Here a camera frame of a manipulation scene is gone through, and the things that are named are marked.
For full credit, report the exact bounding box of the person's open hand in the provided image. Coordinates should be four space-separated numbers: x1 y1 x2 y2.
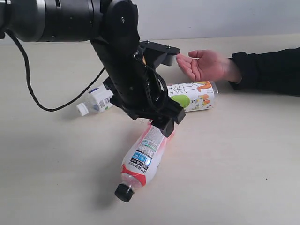
176 50 242 83

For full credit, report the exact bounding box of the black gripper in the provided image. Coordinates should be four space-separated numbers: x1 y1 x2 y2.
91 39 185 138

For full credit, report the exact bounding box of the red white black-cap bottle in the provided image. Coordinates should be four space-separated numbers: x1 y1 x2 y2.
114 122 175 202

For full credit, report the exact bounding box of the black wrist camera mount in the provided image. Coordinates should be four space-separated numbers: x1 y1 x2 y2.
140 40 180 69

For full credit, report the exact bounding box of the green pear tea bottle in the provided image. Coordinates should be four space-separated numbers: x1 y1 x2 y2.
167 81 219 112

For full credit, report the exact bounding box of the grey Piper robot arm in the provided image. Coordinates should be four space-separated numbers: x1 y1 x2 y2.
0 0 185 137

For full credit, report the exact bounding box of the black sleeved forearm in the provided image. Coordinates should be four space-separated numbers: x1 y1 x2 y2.
230 48 300 96

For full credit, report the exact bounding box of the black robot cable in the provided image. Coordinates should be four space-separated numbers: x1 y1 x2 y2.
4 29 106 112

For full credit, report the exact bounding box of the white blue label bottle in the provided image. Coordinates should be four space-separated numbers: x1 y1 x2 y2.
76 84 113 116

